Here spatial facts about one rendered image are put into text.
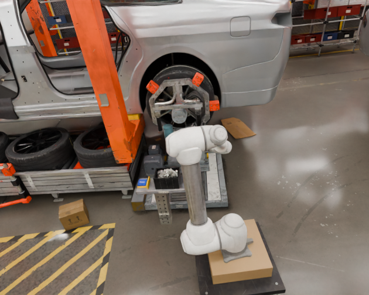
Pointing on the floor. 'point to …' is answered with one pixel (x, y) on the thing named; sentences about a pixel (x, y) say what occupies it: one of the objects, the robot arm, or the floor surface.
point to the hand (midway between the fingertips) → (198, 121)
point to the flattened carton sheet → (237, 128)
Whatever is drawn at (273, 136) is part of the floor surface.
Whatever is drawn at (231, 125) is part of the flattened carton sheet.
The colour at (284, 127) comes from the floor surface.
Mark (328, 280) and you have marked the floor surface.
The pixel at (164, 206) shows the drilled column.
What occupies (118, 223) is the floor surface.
